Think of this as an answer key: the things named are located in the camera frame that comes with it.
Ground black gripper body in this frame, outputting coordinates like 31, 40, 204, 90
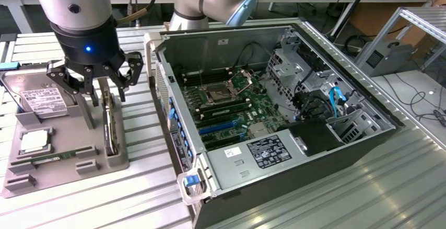
50, 17, 125, 67

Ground graphics card with metal bracket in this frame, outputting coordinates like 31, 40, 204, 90
95, 76, 121, 158

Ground silver hard disk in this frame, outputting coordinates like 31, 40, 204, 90
0, 68, 75, 120

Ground blue disk caddy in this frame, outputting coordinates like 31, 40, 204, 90
0, 61, 47, 71

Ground thin socket locking lever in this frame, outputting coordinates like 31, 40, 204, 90
196, 65, 206, 90

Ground silver CPU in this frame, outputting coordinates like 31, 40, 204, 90
18, 131, 49, 153

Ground blue expansion slot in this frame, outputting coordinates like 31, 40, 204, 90
196, 120, 234, 135

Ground green RAM stick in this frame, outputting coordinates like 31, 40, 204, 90
9, 149, 90, 166

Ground grey parts rack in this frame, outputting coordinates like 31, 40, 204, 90
0, 78, 130, 200

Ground black expansion slot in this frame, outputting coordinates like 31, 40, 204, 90
202, 134, 242, 147

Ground green motherboard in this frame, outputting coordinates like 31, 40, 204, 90
179, 66, 290, 151

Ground silver chipset heatsink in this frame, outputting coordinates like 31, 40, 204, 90
248, 123, 267, 137

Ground silver perforated drive cage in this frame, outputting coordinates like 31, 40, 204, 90
266, 27, 348, 104

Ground blue case latch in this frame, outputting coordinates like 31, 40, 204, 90
183, 175, 199, 188

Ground grey power supply unit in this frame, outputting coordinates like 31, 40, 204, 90
204, 129, 308, 190

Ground black plastic shroud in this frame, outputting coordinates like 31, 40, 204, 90
278, 119, 344, 158

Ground black tripod pole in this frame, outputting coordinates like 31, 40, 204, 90
328, 0, 377, 38

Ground grey disk bay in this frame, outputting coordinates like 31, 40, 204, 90
324, 106, 396, 146

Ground open black PC case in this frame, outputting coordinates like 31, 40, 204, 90
142, 17, 407, 229

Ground grey computer tower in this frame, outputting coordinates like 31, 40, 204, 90
355, 40, 424, 77

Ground grey metal box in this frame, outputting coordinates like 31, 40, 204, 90
354, 6, 446, 83

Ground thin cable with plug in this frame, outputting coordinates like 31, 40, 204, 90
126, 0, 139, 27

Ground black looped wire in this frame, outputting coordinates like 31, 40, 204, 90
235, 42, 271, 69

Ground black wire bundle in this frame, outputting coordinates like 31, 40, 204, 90
291, 91, 331, 122

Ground blue wire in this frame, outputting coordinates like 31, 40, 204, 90
326, 86, 347, 119

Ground tangled black cables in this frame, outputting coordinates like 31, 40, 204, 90
380, 72, 446, 128

